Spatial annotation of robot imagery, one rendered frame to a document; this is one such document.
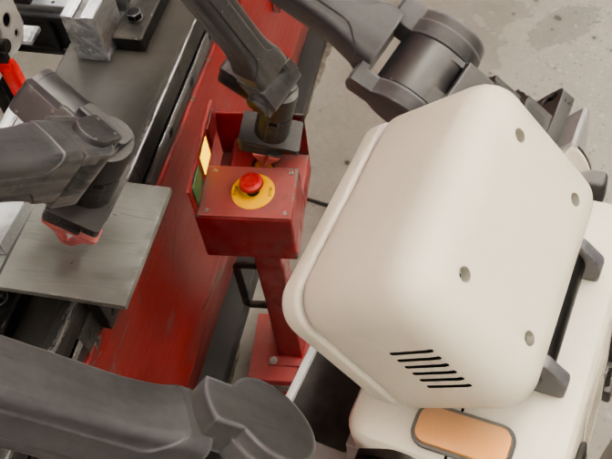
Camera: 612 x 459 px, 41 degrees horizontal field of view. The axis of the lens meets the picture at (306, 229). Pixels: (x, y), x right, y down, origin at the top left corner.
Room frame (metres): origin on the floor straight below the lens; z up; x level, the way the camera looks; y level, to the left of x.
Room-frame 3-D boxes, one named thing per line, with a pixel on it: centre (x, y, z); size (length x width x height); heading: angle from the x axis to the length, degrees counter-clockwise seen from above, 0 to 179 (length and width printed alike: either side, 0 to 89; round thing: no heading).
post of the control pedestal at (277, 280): (0.87, 0.07, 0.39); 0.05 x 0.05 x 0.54; 76
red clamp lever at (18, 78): (0.81, 0.35, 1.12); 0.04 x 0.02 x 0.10; 70
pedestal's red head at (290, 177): (0.87, 0.07, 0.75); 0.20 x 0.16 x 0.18; 166
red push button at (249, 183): (0.82, 0.08, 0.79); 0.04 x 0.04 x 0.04
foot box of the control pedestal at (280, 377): (0.86, 0.04, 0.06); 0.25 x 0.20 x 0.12; 76
